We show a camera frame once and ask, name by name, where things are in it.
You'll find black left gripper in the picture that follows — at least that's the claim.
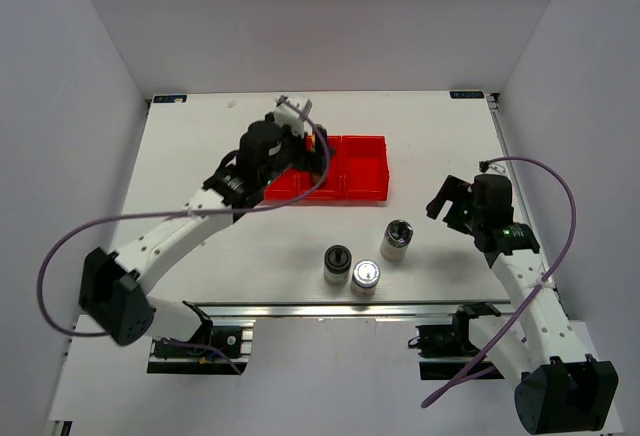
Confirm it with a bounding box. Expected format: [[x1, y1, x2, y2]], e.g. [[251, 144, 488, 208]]
[[260, 123, 335, 188]]

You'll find black lid spice jar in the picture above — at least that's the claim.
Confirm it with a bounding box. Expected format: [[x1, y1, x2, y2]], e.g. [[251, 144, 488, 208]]
[[323, 245, 352, 285]]

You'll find yellow cap sauce bottle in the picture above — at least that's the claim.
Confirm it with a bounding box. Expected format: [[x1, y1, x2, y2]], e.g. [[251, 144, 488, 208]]
[[306, 135, 316, 153]]

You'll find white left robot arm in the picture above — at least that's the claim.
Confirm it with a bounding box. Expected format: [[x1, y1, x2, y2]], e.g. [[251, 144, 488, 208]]
[[79, 113, 332, 355]]

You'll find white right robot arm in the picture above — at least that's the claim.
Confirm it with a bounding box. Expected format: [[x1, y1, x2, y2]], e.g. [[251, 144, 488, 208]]
[[426, 174, 619, 435]]

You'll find left red plastic bin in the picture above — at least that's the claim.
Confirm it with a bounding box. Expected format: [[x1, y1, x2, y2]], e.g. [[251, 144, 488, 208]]
[[263, 169, 300, 203]]

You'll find red plastic bin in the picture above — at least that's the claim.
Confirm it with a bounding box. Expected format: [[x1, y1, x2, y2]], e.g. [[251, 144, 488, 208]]
[[263, 169, 300, 203], [294, 136, 342, 203], [341, 135, 390, 203]]

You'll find middle red plastic bin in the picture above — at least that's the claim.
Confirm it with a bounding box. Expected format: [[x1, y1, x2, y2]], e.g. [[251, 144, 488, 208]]
[[294, 136, 342, 203]]

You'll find right red plastic bin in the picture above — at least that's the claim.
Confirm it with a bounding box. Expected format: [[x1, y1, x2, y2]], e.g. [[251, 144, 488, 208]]
[[341, 135, 390, 203]]

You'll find right blue corner label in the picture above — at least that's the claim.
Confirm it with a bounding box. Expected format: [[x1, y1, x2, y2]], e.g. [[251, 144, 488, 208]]
[[449, 90, 485, 100]]

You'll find blue corner label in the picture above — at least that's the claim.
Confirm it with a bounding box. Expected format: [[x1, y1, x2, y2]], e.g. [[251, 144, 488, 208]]
[[152, 94, 187, 104], [449, 90, 485, 100]]

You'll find silver lid glass jar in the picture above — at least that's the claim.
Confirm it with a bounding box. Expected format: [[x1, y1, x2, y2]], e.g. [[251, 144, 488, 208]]
[[350, 260, 381, 297]]

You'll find left blue corner label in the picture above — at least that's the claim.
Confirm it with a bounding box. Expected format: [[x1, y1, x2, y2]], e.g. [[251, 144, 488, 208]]
[[152, 94, 187, 104]]

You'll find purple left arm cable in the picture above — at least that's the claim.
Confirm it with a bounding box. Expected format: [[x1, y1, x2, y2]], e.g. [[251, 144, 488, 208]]
[[37, 95, 332, 375]]

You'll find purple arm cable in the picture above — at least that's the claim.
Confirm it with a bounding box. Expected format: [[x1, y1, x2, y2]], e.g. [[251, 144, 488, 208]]
[[420, 156, 579, 408], [37, 95, 332, 375]]

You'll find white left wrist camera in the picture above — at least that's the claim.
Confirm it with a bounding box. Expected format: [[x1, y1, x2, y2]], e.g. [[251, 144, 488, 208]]
[[273, 95, 312, 138]]

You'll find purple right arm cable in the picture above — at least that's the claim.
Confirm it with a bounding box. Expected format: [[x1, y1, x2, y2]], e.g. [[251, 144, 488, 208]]
[[420, 156, 579, 408]]

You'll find aluminium table front rail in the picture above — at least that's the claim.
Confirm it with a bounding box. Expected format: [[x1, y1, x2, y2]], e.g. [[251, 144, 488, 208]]
[[189, 300, 521, 320]]

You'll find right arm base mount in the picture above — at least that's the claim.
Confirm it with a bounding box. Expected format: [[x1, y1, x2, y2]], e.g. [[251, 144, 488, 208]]
[[407, 303, 501, 381]]

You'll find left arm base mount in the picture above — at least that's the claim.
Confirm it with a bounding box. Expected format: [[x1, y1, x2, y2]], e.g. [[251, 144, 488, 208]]
[[146, 304, 254, 376]]

